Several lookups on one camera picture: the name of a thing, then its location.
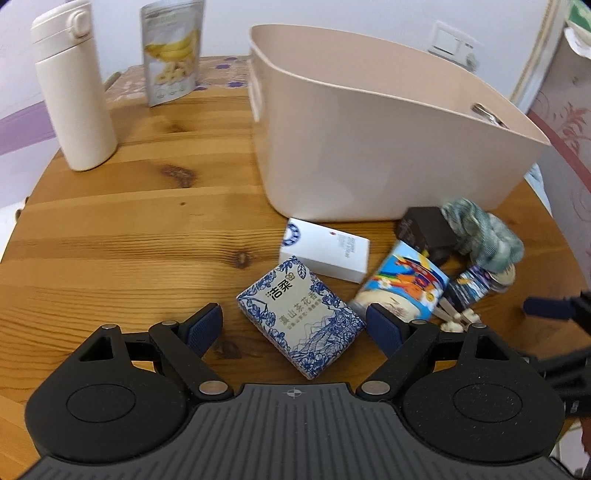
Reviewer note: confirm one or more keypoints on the black power adapter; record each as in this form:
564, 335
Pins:
427, 228

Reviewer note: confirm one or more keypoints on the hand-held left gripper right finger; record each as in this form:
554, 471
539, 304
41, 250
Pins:
385, 330

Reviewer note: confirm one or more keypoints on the beige plastic storage bin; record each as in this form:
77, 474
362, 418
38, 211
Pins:
346, 152

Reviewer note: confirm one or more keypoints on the green white plastic bag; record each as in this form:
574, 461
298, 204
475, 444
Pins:
578, 25

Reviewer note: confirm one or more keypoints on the colorful printed snack cup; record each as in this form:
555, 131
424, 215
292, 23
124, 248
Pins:
406, 281

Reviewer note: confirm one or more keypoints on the shiny metal item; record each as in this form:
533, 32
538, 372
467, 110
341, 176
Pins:
482, 112

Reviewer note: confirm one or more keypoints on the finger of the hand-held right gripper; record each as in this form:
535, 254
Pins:
563, 367
547, 308

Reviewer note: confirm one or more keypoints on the white box with blue logo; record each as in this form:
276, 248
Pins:
328, 251

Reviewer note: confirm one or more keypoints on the blue floral tissue pack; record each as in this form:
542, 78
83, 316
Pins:
300, 318

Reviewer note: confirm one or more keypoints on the white wall socket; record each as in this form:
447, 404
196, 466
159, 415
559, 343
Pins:
448, 39

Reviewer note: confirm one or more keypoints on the pink floral cabinet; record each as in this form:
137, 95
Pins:
568, 129

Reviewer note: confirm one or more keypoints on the white thermos bottle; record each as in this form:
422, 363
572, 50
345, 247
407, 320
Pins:
74, 101

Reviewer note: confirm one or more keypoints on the floral patterned cloth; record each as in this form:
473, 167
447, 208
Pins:
221, 71

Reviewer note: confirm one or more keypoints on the banana chips pouch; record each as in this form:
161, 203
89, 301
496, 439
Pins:
171, 55

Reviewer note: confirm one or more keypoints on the green grey knit cloth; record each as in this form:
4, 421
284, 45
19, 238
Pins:
489, 240

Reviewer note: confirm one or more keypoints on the light blue cloth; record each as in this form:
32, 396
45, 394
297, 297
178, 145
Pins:
538, 184

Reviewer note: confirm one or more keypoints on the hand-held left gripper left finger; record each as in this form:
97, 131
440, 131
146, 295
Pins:
205, 328

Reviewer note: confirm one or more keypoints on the small dark blue printed packet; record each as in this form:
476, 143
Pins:
471, 286

